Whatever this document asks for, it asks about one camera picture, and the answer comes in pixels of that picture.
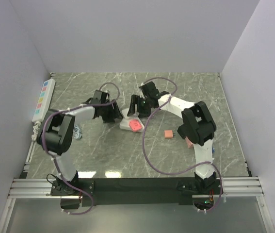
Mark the salmon usb-c charger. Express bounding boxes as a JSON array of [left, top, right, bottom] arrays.
[[164, 130, 174, 139]]

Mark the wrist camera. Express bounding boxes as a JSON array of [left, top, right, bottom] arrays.
[[139, 81, 159, 99], [91, 90, 110, 104]]

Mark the long white power strip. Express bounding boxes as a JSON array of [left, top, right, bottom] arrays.
[[31, 78, 56, 141]]

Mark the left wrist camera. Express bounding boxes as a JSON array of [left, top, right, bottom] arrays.
[[91, 90, 110, 104]]

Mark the round blue power hub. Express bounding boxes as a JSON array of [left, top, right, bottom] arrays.
[[73, 125, 82, 140]]

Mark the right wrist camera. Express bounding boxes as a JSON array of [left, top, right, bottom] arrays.
[[139, 81, 159, 99]]

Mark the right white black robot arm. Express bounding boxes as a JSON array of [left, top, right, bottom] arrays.
[[128, 94, 219, 194]]

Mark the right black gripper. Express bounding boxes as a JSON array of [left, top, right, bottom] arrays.
[[127, 95, 151, 119]]

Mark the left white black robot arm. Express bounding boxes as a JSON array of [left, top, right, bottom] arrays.
[[36, 98, 123, 195]]

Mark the pink square plug adapter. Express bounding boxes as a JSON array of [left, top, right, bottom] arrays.
[[129, 119, 144, 132]]

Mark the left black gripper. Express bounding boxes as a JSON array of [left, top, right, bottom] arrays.
[[101, 100, 123, 124]]

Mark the black cube socket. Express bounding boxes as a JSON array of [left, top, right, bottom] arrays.
[[177, 125, 188, 139]]

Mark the pink cube socket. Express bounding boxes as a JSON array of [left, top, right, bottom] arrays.
[[185, 137, 193, 148]]

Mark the black mounting base bar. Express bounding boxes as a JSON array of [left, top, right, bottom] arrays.
[[50, 177, 220, 207]]

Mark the aluminium rail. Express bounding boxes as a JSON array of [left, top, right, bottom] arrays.
[[8, 177, 264, 199]]

